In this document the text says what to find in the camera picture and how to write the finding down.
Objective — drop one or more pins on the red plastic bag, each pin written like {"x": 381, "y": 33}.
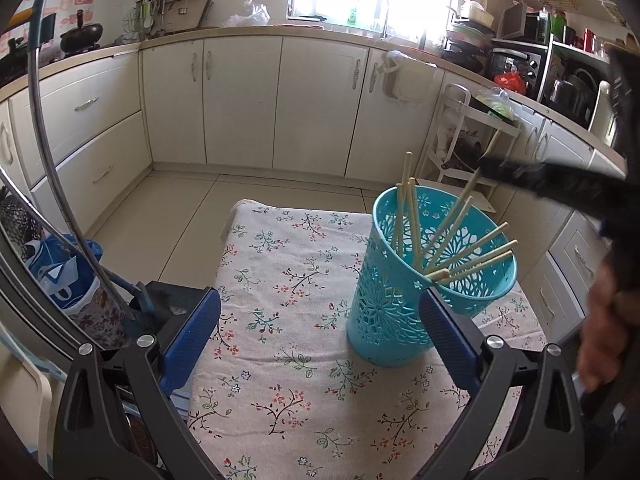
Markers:
{"x": 510, "y": 82}

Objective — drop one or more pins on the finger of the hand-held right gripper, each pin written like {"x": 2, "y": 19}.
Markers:
{"x": 560, "y": 182}

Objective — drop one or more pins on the black toaster oven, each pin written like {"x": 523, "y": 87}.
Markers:
{"x": 517, "y": 62}

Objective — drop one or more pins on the white plastic bag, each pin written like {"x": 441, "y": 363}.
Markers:
{"x": 247, "y": 15}

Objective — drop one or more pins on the white base cabinets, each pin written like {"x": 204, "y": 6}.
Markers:
{"x": 240, "y": 100}

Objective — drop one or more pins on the chrome sink faucet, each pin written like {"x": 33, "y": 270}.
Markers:
{"x": 385, "y": 10}

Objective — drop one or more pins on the white trolley rack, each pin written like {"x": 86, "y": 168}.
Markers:
{"x": 452, "y": 105}

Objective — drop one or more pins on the person's right hand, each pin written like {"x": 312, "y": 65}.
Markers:
{"x": 600, "y": 335}

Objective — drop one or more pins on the black cooking pot on stove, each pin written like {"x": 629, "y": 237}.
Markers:
{"x": 82, "y": 35}

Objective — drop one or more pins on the white electric water boiler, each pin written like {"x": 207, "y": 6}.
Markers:
{"x": 602, "y": 110}

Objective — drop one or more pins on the dark cutting board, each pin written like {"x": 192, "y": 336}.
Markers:
{"x": 187, "y": 17}

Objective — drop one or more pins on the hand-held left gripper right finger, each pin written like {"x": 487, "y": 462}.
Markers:
{"x": 447, "y": 340}

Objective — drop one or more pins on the white drawer cabinet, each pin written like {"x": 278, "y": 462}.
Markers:
{"x": 570, "y": 255}

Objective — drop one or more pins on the blue patterned bag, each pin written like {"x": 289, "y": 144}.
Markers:
{"x": 100, "y": 315}

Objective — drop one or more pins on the teal perforated plastic basket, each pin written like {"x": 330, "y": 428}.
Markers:
{"x": 385, "y": 320}

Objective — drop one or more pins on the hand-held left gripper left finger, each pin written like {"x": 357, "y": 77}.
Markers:
{"x": 192, "y": 340}

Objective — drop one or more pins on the floral tablecloth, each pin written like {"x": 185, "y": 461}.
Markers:
{"x": 300, "y": 310}

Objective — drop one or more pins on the microwave oven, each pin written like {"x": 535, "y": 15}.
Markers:
{"x": 525, "y": 22}

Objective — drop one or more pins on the white countertop shelf unit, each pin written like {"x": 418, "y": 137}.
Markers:
{"x": 575, "y": 50}

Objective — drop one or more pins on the green dish soap bottle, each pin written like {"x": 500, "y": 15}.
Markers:
{"x": 353, "y": 15}

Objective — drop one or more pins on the dish rack with dishes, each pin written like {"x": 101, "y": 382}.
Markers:
{"x": 467, "y": 35}

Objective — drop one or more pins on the white hanging bag holder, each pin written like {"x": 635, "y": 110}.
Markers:
{"x": 407, "y": 80}

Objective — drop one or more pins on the bag of green vegetables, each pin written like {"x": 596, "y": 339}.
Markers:
{"x": 495, "y": 102}

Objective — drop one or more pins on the bunch of wooden chopsticks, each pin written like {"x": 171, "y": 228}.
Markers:
{"x": 414, "y": 220}

